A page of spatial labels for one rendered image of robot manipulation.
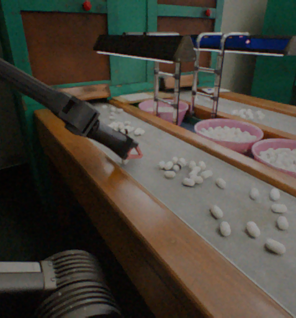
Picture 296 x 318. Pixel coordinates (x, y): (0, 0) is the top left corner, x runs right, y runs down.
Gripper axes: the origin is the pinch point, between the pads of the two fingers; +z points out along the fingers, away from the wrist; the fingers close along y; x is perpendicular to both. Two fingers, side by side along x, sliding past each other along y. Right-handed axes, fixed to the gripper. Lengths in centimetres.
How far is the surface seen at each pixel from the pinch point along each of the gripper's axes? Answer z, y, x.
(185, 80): 55, 70, -55
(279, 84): 217, 113, -155
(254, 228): 1.6, -42.0, -1.3
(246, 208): 7.7, -35.3, -3.7
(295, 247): 6.3, -48.5, -2.5
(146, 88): 35, 74, -35
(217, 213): -0.1, -34.1, 0.5
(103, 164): -10.7, -1.0, 7.8
